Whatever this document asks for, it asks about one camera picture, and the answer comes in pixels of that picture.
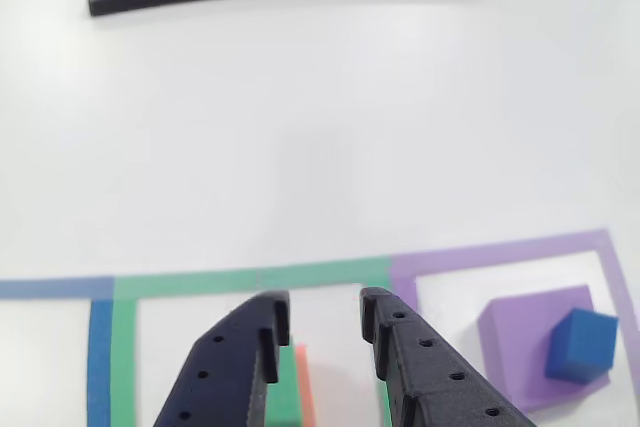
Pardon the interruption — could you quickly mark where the green foam cube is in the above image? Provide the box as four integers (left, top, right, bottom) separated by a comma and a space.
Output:
263, 344, 305, 427

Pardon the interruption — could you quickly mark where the small blue foam cube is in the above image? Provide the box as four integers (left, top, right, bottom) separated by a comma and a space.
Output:
543, 307, 620, 386

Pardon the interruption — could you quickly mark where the purple tape square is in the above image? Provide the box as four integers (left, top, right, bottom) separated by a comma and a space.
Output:
388, 227, 640, 416

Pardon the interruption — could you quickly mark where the orange foam block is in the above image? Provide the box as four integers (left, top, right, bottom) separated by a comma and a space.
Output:
293, 343, 318, 427

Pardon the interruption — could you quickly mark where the purple foam block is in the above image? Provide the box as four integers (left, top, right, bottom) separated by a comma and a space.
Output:
476, 284, 612, 416

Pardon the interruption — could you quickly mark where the green tape square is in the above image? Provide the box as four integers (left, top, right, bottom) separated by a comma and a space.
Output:
108, 255, 396, 427

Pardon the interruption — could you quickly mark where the blue tape square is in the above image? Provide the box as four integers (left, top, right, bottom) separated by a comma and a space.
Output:
0, 275, 116, 427

